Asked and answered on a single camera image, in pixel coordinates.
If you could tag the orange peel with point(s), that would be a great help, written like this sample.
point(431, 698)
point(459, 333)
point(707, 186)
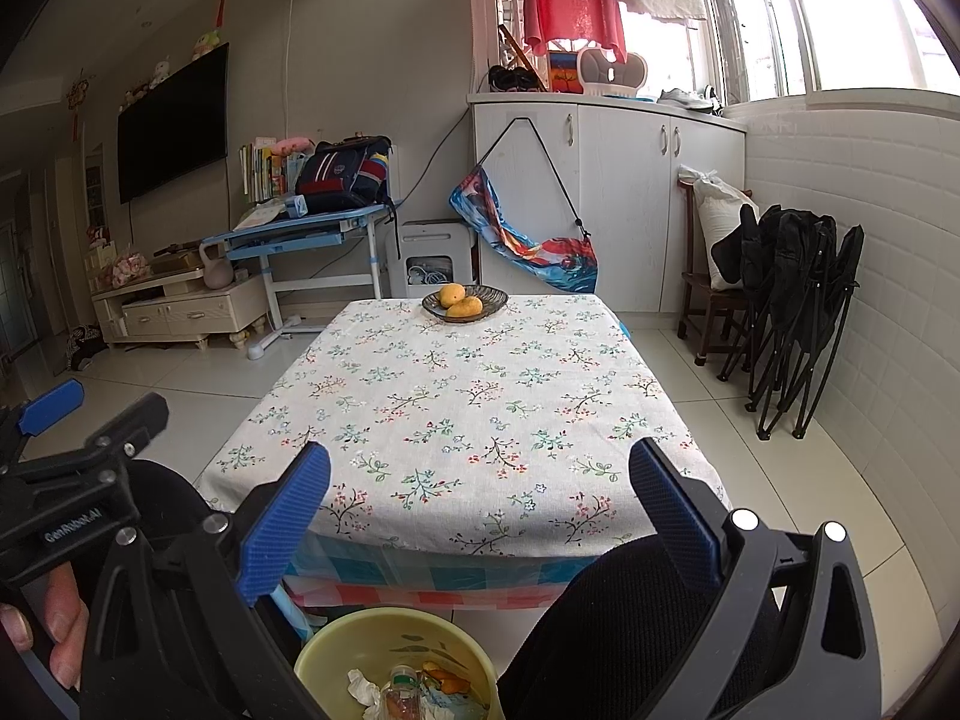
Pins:
point(442, 679)

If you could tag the wooden chair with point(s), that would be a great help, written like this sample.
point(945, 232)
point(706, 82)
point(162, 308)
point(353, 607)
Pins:
point(701, 315)

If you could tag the colourful box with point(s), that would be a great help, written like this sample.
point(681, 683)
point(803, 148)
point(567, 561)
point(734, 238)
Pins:
point(564, 73)

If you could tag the white plastic rack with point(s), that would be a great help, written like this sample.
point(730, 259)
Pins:
point(611, 71)

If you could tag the white floor appliance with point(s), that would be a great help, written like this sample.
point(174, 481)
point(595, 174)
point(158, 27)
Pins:
point(435, 240)

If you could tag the black white bag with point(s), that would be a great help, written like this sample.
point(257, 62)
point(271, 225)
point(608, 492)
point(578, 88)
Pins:
point(86, 349)

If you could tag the red hanging garment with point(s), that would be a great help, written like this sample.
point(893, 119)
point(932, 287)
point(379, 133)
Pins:
point(577, 7)

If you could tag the brown tray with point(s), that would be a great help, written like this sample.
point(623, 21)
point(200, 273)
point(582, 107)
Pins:
point(178, 259)

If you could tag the window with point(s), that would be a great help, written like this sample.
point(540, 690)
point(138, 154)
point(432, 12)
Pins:
point(825, 15)

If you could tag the black shoes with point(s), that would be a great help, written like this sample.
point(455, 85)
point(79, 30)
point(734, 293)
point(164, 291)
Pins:
point(514, 77)

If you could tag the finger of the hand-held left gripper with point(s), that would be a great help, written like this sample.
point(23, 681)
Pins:
point(135, 424)
point(52, 399)

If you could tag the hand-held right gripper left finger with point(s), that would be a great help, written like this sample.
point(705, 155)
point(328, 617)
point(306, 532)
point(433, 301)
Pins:
point(285, 525)

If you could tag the pale blue wrapper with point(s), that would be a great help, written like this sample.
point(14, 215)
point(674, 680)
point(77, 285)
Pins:
point(457, 706)

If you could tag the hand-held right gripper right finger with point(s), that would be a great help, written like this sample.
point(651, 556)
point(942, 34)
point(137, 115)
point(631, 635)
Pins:
point(675, 517)

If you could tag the pink kettlebell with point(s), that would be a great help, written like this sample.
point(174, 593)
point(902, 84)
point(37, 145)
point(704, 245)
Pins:
point(217, 270)

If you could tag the white sneakers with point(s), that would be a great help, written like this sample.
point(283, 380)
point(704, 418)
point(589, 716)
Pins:
point(690, 99)

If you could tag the floral tablecloth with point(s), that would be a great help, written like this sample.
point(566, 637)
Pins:
point(465, 420)

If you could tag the blue study desk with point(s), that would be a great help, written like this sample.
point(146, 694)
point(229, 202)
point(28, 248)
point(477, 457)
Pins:
point(300, 236)

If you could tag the navy striped backpack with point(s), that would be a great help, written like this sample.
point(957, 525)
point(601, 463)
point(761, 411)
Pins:
point(341, 176)

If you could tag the black television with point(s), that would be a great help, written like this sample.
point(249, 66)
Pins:
point(172, 127)

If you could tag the white cabinet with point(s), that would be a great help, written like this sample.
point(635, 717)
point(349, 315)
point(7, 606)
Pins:
point(630, 202)

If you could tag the person's left hand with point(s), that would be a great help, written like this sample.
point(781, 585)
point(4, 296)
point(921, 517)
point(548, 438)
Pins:
point(64, 615)

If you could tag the white stuffed sack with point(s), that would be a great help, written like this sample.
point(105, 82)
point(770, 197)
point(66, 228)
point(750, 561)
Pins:
point(709, 217)

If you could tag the cream TV cabinet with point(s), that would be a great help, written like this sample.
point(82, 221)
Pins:
point(180, 311)

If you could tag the pale blue box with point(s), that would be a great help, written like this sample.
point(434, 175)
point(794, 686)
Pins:
point(296, 206)

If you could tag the yellow mango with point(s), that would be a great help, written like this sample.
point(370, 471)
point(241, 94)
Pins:
point(465, 307)
point(451, 294)

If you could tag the plastic bottle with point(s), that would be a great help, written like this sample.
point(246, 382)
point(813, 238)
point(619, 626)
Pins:
point(401, 694)

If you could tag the pink plush toy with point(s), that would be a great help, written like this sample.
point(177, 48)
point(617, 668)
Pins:
point(292, 145)

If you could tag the row of books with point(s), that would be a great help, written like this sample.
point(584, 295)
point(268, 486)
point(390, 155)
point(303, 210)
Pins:
point(259, 169)

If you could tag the yellow plastic bin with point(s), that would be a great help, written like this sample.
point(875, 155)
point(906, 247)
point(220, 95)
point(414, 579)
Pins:
point(322, 660)

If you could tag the colourful printed bag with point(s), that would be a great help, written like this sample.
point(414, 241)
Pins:
point(525, 247)

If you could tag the red wall ornament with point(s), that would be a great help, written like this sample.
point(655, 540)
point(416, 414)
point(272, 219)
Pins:
point(79, 97)

